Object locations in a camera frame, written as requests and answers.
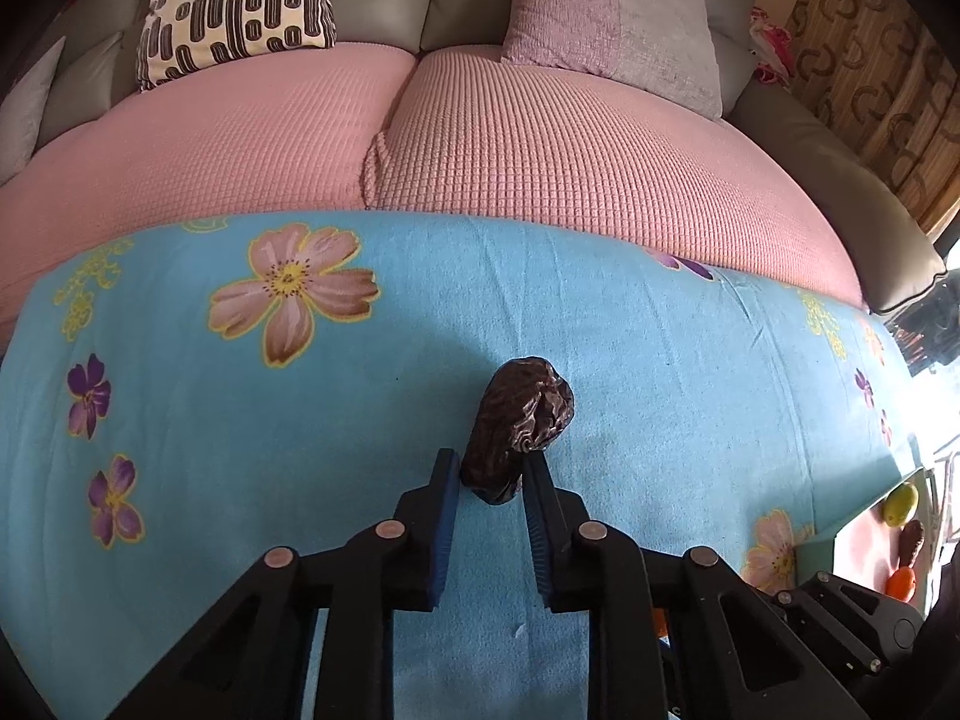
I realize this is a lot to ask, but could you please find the brown patterned curtain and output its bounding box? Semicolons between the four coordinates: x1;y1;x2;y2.
788;0;958;239

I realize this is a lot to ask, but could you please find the blue floral tablecloth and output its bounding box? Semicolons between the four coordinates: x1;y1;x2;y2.
2;211;919;718

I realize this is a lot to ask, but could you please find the small tangerine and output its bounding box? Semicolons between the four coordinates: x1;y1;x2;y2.
884;566;918;603

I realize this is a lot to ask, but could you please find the pink sofa cover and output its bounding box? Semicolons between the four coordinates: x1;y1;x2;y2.
2;44;864;327

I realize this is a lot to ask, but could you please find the small grey cushion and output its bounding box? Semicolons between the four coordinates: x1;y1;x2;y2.
0;37;65;184

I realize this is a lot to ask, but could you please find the small green jujube fruit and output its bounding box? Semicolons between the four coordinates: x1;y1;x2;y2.
882;481;919;528

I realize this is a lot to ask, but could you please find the pink floral cloth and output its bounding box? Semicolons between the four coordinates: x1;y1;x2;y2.
750;7;794;88

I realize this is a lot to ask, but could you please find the dark red date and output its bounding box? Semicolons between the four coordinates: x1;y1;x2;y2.
459;356;576;505
898;518;924;569

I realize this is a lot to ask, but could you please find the black white patterned cushion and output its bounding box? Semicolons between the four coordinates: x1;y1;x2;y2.
137;0;337;91

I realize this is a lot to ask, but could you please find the grey leather sofa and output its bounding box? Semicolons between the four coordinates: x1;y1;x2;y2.
23;0;946;316

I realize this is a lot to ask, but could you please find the teal rimmed white tray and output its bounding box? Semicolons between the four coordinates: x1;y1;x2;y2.
796;468;940;616

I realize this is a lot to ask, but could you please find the dark red date top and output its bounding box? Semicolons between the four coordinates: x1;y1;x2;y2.
459;356;576;505

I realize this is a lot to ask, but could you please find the purple grey cushion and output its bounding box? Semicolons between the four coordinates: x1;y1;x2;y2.
501;0;722;121

